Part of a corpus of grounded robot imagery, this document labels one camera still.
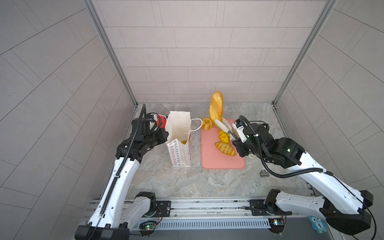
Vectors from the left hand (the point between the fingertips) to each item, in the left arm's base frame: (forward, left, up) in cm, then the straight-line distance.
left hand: (172, 131), depth 72 cm
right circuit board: (-36, -49, -24) cm, 65 cm away
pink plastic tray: (-4, -21, -24) cm, 32 cm away
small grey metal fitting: (-13, -48, -22) cm, 55 cm away
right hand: (-7, -29, +1) cm, 30 cm away
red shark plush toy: (+5, +5, 0) cm, 7 cm away
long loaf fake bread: (+8, -21, +7) cm, 24 cm away
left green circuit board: (-36, +9, -21) cm, 43 cm away
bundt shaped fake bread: (+18, -18, -19) cm, 32 cm away
